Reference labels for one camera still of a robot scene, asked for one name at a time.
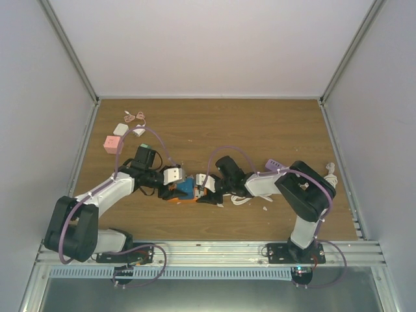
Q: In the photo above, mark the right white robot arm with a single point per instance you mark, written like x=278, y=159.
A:
x=309, y=194

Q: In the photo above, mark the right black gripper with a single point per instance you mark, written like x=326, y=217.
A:
x=211, y=198

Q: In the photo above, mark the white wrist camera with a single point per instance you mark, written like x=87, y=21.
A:
x=173, y=175
x=205, y=181

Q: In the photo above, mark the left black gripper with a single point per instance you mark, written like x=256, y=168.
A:
x=167, y=194

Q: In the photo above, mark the aluminium front rail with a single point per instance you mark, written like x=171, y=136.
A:
x=252, y=253

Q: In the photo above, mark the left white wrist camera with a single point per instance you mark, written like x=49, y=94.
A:
x=173, y=175

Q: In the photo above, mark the white square plug adapter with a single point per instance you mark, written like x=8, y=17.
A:
x=120, y=130

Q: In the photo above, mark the pink cube adapter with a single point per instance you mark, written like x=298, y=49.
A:
x=113, y=144

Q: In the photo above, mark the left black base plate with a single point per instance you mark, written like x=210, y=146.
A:
x=141, y=256

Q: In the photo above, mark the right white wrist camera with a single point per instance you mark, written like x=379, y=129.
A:
x=205, y=181

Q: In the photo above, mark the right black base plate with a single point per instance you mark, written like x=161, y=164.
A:
x=279, y=253

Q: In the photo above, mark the grey slotted cable duct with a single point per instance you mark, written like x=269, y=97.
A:
x=173, y=273

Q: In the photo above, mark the green cube adapter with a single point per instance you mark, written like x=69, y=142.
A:
x=145, y=146

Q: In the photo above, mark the purple power strip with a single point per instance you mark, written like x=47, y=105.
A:
x=273, y=166

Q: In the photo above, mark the orange power strip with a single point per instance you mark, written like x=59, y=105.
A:
x=191, y=197

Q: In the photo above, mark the blue cube adapter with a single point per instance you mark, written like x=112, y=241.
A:
x=186, y=186

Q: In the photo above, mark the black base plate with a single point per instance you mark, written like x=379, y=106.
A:
x=279, y=253
x=141, y=256

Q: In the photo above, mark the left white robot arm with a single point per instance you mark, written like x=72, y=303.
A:
x=73, y=229

